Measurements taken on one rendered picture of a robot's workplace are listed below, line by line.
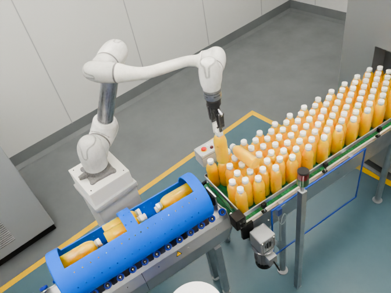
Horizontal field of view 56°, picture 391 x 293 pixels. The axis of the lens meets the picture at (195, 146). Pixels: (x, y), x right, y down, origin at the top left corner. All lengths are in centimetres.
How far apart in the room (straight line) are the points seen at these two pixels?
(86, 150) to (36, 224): 157
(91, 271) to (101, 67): 100
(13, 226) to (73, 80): 186
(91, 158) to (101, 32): 256
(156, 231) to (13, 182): 170
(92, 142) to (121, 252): 69
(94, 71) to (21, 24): 242
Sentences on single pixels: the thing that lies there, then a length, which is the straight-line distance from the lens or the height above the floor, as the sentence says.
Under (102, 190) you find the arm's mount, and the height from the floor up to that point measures 109.
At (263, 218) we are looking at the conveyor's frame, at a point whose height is 86.
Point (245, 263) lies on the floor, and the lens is 314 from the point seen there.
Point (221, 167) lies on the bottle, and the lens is 231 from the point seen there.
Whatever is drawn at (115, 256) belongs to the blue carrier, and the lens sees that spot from 196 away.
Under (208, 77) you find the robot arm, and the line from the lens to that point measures 173.
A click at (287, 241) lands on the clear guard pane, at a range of 264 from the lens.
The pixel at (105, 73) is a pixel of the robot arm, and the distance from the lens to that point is 189.
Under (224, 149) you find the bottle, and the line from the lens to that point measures 203.
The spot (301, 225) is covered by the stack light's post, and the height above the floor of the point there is 81.
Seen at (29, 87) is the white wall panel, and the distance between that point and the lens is 447.
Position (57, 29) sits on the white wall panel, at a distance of 440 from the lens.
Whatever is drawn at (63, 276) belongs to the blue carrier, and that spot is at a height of 120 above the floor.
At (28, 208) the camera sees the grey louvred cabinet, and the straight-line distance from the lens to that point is 357.
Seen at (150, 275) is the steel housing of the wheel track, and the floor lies 86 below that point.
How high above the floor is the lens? 272
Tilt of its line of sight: 42 degrees down
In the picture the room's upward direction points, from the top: 12 degrees counter-clockwise
